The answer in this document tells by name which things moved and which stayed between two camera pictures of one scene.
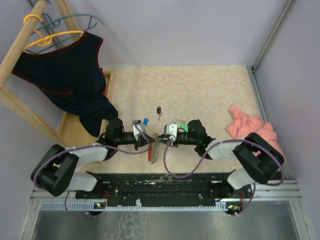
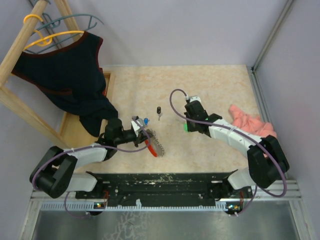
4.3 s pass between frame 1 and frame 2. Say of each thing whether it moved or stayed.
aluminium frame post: stayed
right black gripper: moved
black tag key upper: stayed
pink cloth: stayed
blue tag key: stayed
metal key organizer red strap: moved
